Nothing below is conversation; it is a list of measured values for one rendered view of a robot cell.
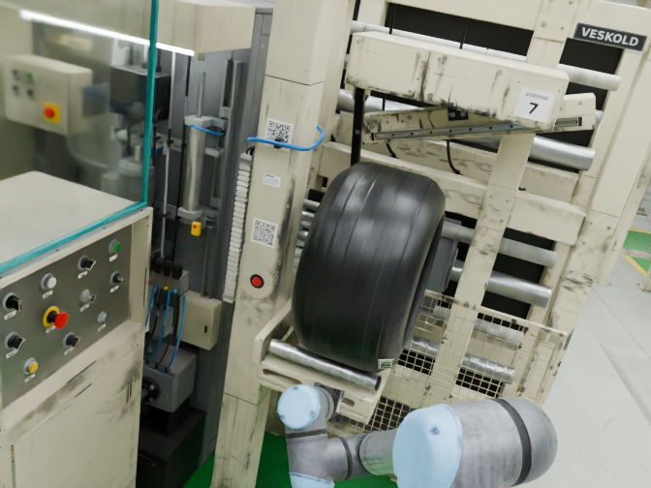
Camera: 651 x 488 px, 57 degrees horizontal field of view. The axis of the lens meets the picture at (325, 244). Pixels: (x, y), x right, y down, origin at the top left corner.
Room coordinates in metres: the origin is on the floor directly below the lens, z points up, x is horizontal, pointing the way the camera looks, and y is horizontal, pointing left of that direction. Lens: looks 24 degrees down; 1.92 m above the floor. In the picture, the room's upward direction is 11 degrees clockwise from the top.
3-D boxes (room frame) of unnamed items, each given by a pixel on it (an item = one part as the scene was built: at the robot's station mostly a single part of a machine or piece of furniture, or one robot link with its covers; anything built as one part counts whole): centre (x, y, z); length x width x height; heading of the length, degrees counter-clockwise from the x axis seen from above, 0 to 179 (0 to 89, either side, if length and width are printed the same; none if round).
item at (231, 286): (1.64, 0.25, 1.19); 0.05 x 0.04 x 0.48; 165
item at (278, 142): (1.65, 0.16, 1.50); 0.19 x 0.19 x 0.06; 75
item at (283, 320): (1.65, 0.08, 0.90); 0.40 x 0.03 x 0.10; 165
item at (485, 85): (1.86, -0.29, 1.71); 0.61 x 0.25 x 0.15; 75
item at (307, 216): (2.03, 0.03, 1.05); 0.20 x 0.15 x 0.30; 75
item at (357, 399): (1.47, -0.05, 0.84); 0.36 x 0.09 x 0.06; 75
